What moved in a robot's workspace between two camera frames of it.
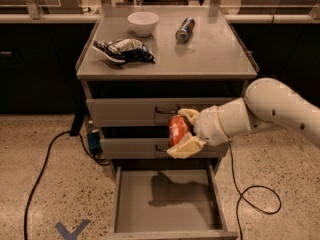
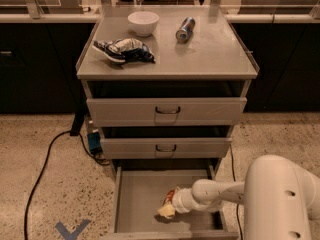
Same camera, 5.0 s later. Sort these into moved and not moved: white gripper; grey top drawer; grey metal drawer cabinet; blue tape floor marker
Moved: white gripper
Not moved: grey metal drawer cabinet; blue tape floor marker; grey top drawer
